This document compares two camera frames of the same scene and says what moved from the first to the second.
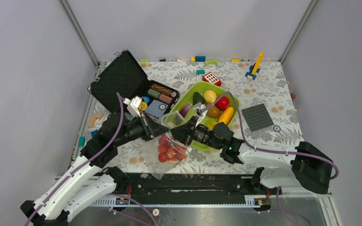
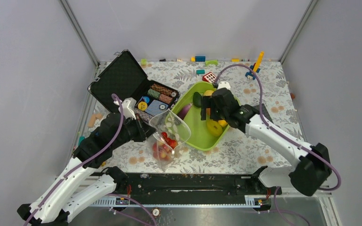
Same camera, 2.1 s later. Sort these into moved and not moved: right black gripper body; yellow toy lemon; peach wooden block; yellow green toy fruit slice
Moved: right black gripper body
Not moved: peach wooden block; yellow toy lemon; yellow green toy fruit slice
